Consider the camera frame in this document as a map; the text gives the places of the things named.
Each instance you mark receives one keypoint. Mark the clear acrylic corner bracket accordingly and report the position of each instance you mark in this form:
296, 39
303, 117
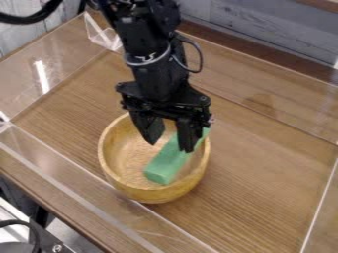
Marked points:
102, 37

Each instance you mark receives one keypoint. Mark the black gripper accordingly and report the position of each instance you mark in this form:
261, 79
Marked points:
160, 95

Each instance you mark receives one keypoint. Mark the brown wooden bowl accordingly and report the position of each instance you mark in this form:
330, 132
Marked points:
123, 154

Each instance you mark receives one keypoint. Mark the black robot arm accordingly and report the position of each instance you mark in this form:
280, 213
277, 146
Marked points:
144, 24

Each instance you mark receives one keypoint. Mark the green rectangular block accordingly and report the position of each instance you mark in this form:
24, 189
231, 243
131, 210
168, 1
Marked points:
165, 164

